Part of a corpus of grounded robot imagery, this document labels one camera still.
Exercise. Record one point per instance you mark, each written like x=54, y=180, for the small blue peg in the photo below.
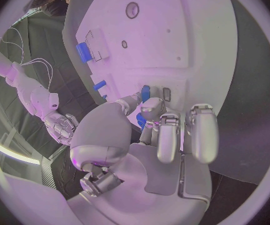
x=104, y=97

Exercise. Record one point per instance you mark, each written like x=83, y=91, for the blue plug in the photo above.
x=145, y=92

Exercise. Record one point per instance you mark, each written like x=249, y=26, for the person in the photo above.
x=46, y=1

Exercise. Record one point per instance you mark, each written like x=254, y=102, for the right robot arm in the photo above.
x=27, y=86

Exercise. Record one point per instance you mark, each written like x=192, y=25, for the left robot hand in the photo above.
x=116, y=196

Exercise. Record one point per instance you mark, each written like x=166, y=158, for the large blue cylinder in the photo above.
x=84, y=52

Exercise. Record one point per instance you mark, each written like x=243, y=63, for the glowing light bar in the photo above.
x=13, y=151

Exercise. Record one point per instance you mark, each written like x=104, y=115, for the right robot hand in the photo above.
x=60, y=127

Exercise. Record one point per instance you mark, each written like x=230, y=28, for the blue block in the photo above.
x=140, y=120

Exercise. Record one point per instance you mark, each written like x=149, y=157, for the white task board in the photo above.
x=153, y=41

